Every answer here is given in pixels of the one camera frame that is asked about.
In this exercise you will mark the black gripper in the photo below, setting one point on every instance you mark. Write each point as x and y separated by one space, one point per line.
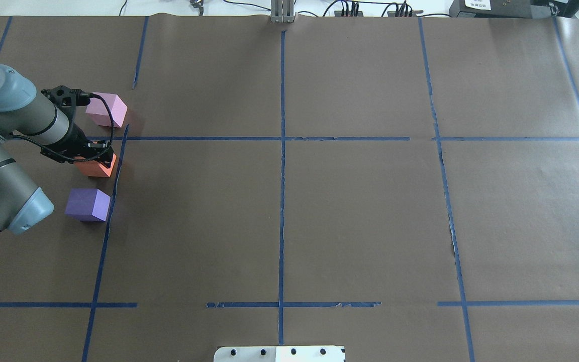
77 143

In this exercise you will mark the pink foam block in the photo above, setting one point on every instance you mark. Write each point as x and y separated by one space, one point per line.
110 111

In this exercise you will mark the brown paper table cover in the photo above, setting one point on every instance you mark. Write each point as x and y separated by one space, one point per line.
405 188

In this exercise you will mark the black box device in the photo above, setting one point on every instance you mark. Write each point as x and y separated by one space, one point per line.
499 9

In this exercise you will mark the purple foam block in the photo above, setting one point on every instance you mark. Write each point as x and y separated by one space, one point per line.
88 205

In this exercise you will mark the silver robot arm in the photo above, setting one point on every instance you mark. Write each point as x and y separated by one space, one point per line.
44 118

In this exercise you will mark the aluminium frame post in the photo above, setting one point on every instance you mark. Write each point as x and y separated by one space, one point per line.
282 11

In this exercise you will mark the orange foam block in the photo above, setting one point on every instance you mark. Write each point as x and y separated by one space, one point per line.
95 169

